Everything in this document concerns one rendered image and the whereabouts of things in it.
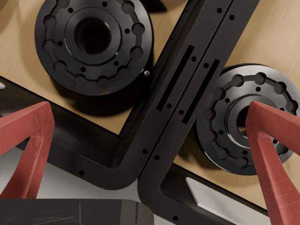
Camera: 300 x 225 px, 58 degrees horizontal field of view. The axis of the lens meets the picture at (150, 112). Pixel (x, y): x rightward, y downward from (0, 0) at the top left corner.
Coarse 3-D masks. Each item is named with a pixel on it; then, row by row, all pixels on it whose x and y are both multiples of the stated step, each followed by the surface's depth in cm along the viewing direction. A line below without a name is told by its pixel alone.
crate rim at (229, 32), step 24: (240, 0) 17; (240, 24) 17; (216, 48) 17; (216, 72) 17; (192, 96) 17; (192, 120) 17; (168, 144) 17; (144, 168) 17; (168, 168) 17; (144, 192) 18; (168, 216) 18; (192, 216) 18
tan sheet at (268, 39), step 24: (264, 0) 26; (288, 0) 26; (264, 24) 27; (288, 24) 27; (240, 48) 27; (264, 48) 27; (288, 48) 27; (288, 72) 27; (240, 120) 28; (192, 144) 28; (192, 168) 28; (216, 168) 28; (288, 168) 28; (240, 192) 28
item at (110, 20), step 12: (84, 12) 22; (96, 12) 22; (108, 12) 22; (72, 24) 22; (108, 24) 22; (72, 36) 22; (120, 36) 23; (72, 48) 23; (108, 48) 23; (120, 48) 23; (84, 60) 23; (96, 60) 23; (108, 60) 23
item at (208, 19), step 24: (216, 0) 16; (192, 24) 17; (216, 24) 17; (192, 48) 18; (168, 72) 17; (192, 72) 17; (168, 96) 17; (144, 120) 17; (168, 120) 17; (24, 144) 17; (144, 144) 17; (72, 168) 17; (96, 168) 17; (120, 168) 17
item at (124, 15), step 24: (48, 0) 23; (72, 0) 23; (96, 0) 23; (120, 0) 23; (48, 24) 23; (120, 24) 23; (144, 24) 23; (48, 48) 23; (144, 48) 23; (48, 72) 23; (72, 72) 23; (96, 72) 23; (120, 72) 24
